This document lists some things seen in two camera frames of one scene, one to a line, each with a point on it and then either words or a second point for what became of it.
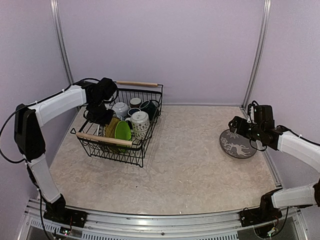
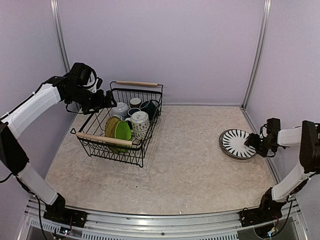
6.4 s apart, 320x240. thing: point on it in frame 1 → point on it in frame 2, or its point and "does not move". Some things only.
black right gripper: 236,120 → 252,141
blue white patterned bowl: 122,118 does not move
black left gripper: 90,116 → 99,102
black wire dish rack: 136,107 does not move
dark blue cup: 132,110 does not move
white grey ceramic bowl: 121,108 does not move
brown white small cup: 135,102 does not move
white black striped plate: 101,131 → 233,143
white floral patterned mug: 140,122 does not move
